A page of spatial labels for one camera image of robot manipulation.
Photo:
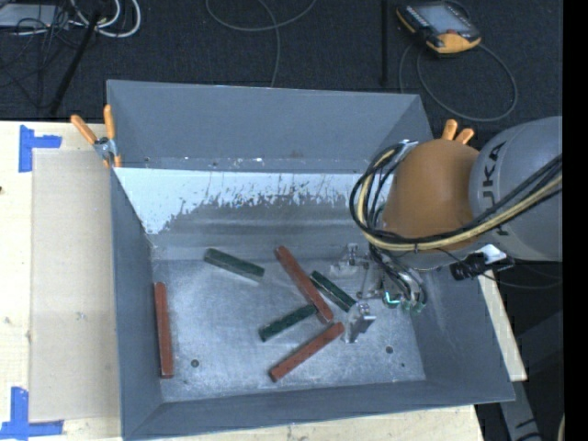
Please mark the red-brown flat block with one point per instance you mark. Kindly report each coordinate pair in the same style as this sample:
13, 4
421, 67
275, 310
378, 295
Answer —
164, 333
304, 284
307, 352

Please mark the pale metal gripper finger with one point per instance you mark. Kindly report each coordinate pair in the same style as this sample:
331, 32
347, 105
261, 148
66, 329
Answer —
360, 320
352, 256

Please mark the black cylinder on white bracket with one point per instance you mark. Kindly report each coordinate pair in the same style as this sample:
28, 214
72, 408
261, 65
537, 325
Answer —
473, 264

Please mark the grey metal bin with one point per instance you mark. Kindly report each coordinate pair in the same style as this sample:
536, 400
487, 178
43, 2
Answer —
239, 329

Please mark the dark green flat block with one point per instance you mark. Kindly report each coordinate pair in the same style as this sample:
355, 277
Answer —
287, 322
333, 291
234, 264

